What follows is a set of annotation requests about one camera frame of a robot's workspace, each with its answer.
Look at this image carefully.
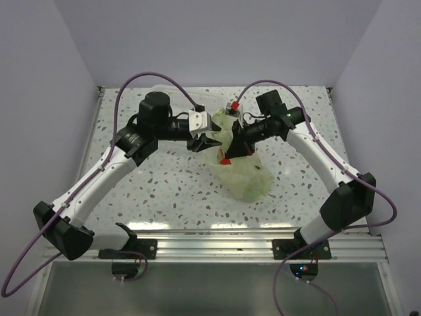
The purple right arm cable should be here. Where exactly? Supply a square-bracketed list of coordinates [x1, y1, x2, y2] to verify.
[235, 78, 399, 316]

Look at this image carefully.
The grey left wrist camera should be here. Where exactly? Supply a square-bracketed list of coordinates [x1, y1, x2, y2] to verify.
[188, 110, 212, 137]

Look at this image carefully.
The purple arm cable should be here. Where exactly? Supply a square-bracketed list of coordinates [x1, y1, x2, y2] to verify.
[235, 78, 399, 316]
[1, 72, 205, 296]

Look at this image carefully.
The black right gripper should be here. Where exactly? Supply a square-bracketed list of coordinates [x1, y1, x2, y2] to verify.
[226, 117, 274, 159]

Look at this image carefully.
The aluminium rail frame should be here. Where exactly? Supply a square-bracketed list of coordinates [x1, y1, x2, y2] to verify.
[24, 86, 404, 316]

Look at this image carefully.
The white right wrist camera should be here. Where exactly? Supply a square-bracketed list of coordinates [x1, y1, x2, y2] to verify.
[224, 101, 244, 127]

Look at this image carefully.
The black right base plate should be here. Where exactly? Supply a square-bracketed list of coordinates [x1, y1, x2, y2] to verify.
[272, 239, 332, 260]

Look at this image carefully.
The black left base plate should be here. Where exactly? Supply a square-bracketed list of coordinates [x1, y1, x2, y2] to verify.
[98, 238, 158, 260]

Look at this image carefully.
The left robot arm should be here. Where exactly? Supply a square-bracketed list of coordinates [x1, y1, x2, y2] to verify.
[34, 92, 221, 260]

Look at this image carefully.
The red fake tomato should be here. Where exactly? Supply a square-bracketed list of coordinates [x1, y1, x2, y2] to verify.
[220, 158, 232, 165]

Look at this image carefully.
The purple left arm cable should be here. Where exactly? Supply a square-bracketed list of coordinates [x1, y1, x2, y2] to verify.
[1, 72, 205, 296]

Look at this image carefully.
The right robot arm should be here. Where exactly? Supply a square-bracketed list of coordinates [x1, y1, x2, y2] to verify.
[224, 90, 376, 259]

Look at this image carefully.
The light green avocado plastic bag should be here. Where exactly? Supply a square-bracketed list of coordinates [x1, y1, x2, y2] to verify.
[201, 109, 274, 203]

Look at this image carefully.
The white plastic mesh basket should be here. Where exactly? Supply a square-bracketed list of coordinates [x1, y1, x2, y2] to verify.
[149, 84, 223, 115]

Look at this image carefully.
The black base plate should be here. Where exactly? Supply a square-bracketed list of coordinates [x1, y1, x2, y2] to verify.
[272, 239, 332, 260]
[98, 238, 158, 260]

